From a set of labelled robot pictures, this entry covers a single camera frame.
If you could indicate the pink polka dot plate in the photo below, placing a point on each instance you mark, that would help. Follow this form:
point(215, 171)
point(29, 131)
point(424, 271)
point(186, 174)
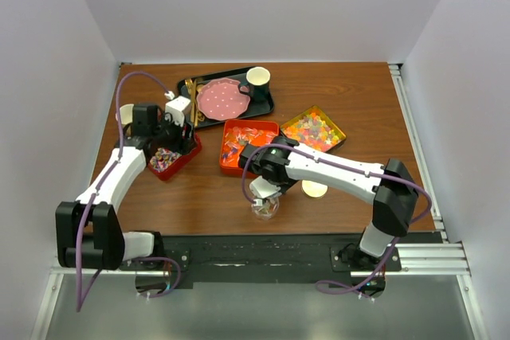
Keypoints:
point(221, 99)

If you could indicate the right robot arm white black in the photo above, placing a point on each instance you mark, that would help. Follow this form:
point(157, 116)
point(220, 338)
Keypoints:
point(389, 188)

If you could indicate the gold cutlery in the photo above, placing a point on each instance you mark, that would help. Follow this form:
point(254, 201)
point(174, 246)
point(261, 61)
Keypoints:
point(192, 88)

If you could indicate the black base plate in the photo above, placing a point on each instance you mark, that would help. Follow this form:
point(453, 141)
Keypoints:
point(271, 258)

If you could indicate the dark green mug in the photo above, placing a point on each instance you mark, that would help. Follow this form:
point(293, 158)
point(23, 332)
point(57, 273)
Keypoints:
point(256, 84)

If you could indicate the red tin of candies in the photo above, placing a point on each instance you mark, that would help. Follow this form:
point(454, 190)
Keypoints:
point(166, 163)

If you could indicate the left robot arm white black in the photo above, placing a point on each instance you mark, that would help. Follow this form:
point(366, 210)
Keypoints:
point(88, 231)

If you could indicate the black serving tray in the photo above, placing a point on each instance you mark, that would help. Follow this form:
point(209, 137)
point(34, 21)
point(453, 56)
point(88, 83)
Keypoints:
point(254, 109)

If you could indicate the yellow mug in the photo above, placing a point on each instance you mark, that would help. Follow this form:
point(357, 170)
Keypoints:
point(125, 114)

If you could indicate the orange tin of lollipops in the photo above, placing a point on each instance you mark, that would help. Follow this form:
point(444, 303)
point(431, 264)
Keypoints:
point(237, 134)

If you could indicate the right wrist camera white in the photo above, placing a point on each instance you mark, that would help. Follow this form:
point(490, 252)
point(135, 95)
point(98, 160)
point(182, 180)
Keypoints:
point(253, 188)

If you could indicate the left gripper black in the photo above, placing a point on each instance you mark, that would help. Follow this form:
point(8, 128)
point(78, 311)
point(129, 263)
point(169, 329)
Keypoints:
point(182, 145)

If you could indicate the clear plastic jar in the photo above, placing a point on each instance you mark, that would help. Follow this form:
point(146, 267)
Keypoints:
point(265, 208)

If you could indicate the gold jar lid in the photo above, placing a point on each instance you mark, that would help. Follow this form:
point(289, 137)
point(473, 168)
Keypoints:
point(313, 189)

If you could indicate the gold tin of gummies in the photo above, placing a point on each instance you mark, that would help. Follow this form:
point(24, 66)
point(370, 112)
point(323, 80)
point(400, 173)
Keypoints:
point(315, 129)

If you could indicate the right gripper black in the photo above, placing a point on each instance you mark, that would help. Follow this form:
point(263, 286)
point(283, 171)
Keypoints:
point(284, 186)

